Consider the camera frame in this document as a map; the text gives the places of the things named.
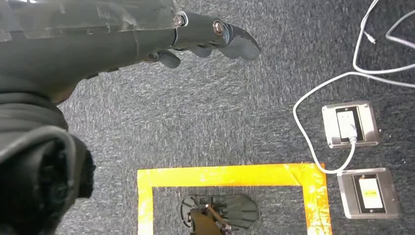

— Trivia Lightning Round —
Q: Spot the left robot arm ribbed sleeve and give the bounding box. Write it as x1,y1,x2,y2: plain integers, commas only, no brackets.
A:
0,92,96,235

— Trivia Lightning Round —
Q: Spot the yellow floor tape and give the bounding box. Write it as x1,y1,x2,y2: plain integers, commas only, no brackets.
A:
137,163,333,235

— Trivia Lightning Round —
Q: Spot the black robot foot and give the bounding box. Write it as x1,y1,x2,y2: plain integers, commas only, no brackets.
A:
180,194,260,235

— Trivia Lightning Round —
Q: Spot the steel floor socket with plug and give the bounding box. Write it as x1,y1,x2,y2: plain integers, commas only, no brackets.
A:
322,100,381,149

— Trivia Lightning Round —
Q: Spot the steel floor socket yellow label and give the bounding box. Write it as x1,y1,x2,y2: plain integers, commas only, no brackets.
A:
337,167,401,220

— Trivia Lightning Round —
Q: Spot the white loose cable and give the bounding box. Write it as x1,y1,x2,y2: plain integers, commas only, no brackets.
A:
385,9,415,49
352,0,415,74

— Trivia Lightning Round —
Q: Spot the white plugged power cable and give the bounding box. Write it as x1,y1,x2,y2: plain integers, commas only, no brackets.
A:
293,71,415,175

